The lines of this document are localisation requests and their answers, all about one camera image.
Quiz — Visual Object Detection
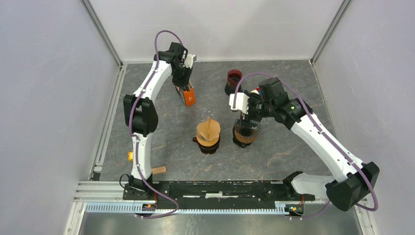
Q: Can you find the light orange wooden ring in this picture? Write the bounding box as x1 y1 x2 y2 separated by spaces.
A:
196 136 221 147

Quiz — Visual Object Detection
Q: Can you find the yellow green toy figure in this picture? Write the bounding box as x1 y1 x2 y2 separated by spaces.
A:
128 152 134 162

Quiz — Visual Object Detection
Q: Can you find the clear glass dripper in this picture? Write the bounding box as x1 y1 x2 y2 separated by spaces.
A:
196 124 221 146

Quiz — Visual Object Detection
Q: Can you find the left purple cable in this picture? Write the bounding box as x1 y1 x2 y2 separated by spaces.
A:
128 30 180 219

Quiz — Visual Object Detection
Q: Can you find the brown paper coffee filter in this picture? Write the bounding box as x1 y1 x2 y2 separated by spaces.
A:
196 117 221 141

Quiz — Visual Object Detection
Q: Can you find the brown glass dripper cup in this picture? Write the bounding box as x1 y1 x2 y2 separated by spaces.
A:
192 137 220 154

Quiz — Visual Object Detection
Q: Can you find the dark red black carafe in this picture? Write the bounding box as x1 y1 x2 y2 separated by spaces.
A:
224 69 242 96

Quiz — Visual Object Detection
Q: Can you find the purple cable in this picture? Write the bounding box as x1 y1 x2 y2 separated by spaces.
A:
128 30 180 219
232 72 379 220

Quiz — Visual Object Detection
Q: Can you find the orange coffee filter box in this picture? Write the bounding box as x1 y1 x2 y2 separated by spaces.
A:
175 81 196 107

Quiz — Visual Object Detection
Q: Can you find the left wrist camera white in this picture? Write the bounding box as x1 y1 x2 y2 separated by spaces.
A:
183 53 197 69

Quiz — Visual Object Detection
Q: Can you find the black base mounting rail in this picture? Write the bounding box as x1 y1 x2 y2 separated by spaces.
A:
123 181 316 211

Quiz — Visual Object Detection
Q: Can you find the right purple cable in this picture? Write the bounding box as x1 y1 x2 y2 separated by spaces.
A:
232 72 379 220

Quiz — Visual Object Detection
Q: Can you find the grey ribbed dripper cone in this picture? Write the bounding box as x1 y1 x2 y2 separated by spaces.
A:
233 118 261 143

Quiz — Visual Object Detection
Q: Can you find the flat wooden block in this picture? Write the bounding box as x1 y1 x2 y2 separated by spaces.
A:
152 166 167 175

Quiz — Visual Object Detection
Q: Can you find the colourful toy block stack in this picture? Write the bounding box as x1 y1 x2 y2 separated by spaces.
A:
251 88 261 95

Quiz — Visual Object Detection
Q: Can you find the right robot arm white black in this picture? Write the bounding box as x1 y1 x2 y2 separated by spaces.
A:
229 77 380 211

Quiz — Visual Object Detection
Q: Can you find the green glass dripper cup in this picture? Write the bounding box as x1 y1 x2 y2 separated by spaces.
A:
233 141 252 148

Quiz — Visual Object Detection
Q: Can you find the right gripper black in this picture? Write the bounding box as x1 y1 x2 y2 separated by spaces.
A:
237 91 275 130

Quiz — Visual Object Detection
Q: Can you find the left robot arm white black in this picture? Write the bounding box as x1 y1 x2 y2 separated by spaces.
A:
123 42 196 200

